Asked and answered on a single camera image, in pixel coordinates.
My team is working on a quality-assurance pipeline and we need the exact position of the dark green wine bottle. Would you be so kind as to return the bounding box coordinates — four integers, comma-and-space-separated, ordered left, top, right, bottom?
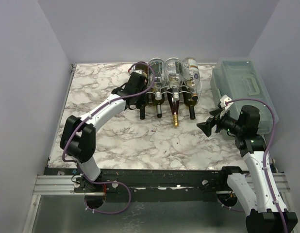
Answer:
134, 61, 148, 76

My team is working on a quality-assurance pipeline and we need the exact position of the clear bottle green label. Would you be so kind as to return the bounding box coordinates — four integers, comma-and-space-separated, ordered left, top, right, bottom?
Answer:
165, 57, 183, 101

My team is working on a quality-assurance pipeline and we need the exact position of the clear bottle white label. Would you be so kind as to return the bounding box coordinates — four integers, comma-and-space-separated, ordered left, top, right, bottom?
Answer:
182, 57, 202, 101

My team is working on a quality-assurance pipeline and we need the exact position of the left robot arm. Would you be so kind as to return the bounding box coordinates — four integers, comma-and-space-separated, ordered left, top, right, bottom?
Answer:
60, 70, 148, 192

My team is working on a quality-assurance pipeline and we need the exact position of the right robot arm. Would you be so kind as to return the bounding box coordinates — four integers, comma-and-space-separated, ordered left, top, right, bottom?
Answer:
197, 105, 298, 233

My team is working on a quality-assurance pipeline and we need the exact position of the green bottle black neck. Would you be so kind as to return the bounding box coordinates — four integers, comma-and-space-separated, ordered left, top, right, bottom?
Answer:
140, 103, 146, 120

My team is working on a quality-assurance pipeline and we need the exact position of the green bottle silver neck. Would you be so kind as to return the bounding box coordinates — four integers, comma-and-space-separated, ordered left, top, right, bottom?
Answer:
151, 92, 165, 118

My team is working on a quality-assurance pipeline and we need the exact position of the clear bottle dark label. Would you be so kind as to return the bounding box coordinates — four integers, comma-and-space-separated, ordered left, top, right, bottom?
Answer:
148, 58, 167, 100

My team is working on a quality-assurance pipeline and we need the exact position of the green bottle right lower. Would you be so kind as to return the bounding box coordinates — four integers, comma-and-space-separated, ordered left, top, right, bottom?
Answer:
183, 92, 198, 120

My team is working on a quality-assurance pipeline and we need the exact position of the red wine bottle gold cap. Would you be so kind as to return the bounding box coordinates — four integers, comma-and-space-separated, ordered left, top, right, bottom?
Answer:
167, 93, 179, 127

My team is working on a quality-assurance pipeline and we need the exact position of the translucent plastic storage box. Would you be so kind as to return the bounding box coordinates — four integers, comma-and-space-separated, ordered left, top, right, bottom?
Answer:
210, 58, 279, 135

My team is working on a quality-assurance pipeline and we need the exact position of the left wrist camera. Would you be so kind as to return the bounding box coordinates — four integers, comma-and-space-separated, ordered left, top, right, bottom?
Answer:
129, 69, 144, 75

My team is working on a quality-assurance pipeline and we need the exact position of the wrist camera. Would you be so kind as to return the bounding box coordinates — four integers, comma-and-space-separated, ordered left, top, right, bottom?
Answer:
129, 69, 144, 75
217, 95, 233, 110

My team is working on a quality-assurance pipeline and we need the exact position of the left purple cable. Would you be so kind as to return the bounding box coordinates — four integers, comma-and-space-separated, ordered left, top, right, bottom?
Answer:
62, 62, 155, 216

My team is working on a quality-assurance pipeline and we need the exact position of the purple cable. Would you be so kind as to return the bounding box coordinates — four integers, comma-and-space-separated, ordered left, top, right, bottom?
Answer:
62, 62, 155, 216
220, 98, 290, 233

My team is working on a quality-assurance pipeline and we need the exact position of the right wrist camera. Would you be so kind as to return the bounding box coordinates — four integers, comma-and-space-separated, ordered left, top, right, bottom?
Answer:
217, 95, 233, 110

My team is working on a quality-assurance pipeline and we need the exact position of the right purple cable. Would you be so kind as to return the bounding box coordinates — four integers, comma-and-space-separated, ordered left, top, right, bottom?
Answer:
220, 98, 290, 233

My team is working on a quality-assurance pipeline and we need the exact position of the white wire wine rack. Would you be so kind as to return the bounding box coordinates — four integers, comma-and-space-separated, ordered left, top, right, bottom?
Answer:
144, 71, 191, 96

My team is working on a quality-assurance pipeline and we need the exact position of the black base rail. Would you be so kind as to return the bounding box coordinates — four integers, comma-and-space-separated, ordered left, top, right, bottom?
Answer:
44, 166, 246, 207

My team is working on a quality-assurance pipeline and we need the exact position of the aluminium frame rail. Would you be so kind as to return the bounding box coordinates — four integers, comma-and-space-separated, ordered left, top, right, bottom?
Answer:
20, 173, 79, 233

